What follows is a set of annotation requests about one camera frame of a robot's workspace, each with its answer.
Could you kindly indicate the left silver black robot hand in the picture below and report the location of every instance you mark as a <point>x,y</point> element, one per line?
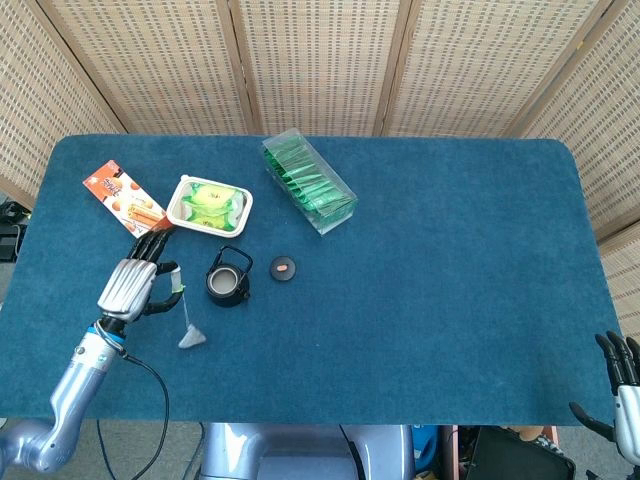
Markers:
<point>127,290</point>

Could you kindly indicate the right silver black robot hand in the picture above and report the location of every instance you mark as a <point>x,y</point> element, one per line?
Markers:
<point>629,415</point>

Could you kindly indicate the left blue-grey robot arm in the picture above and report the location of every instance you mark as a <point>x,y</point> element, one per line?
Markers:
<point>75,390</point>

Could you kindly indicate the black cast iron teapot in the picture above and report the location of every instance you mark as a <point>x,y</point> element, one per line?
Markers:
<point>227,295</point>

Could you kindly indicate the black teapot lid orange knob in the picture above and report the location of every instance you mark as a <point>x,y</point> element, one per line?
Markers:
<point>284,268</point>

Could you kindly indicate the white plastic tray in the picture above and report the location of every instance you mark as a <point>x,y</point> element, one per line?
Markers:
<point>175,212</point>

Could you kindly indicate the orange snack box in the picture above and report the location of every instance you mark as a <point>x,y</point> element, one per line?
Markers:
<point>120,195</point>

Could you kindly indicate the green snack packet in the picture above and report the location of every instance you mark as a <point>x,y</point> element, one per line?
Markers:
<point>215,218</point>
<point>212,194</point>

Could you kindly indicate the black case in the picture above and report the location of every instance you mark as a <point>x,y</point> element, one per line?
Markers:
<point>520,457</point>

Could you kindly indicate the blue container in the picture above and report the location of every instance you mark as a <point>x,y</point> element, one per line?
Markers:
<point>426,447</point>

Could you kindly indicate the clear box of green sachets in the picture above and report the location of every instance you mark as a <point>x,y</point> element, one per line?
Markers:
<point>312,185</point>

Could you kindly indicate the blue-grey robot torso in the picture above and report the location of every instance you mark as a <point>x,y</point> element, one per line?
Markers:
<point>300,452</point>

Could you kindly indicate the blue table cloth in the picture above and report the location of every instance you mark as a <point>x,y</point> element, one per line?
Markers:
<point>400,325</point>

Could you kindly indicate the woven bamboo folding screen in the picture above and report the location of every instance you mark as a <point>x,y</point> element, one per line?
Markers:
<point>320,65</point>

